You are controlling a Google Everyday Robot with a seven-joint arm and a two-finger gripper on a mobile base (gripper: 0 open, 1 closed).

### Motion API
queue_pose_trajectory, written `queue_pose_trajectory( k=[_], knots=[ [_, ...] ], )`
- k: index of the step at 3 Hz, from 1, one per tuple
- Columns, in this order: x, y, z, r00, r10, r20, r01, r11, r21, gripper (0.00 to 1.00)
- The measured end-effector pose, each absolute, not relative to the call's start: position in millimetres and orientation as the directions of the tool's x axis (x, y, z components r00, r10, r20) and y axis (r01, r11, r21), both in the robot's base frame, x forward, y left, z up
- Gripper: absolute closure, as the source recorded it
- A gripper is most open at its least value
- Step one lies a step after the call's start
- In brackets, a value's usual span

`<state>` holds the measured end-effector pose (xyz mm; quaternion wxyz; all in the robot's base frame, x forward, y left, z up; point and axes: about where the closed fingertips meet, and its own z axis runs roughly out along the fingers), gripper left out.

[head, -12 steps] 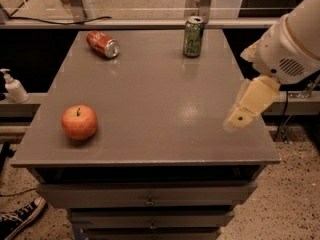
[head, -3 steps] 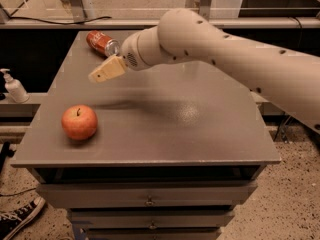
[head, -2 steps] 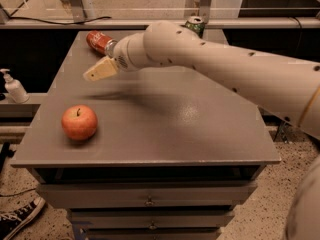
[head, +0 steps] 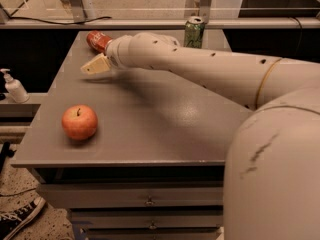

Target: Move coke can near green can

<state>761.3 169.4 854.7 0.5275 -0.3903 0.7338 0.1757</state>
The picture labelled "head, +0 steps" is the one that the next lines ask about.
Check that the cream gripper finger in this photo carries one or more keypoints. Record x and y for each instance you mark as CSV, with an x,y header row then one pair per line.
x,y
98,64

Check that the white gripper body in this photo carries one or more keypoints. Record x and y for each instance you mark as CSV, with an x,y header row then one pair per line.
x,y
115,53

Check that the red coke can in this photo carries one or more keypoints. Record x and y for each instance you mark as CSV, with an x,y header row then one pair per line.
x,y
98,40

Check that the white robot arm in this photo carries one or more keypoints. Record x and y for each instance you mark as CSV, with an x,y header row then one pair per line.
x,y
272,169

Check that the green soda can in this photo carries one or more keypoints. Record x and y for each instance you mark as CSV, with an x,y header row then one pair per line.
x,y
194,30

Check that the red apple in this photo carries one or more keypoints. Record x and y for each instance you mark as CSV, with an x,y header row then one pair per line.
x,y
79,122

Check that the white pump bottle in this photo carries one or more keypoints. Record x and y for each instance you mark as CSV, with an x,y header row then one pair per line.
x,y
14,87

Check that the grey drawer cabinet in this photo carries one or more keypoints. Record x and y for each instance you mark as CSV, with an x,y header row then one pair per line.
x,y
135,154

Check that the top grey drawer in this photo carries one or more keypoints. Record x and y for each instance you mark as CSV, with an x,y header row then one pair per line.
x,y
121,195

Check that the grey drawer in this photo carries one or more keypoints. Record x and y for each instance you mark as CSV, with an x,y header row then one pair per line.
x,y
121,195
152,219

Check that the middle grey drawer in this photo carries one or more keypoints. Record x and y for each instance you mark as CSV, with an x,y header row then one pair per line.
x,y
152,219

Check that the black white sneaker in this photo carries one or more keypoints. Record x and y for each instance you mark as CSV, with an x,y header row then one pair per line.
x,y
11,222

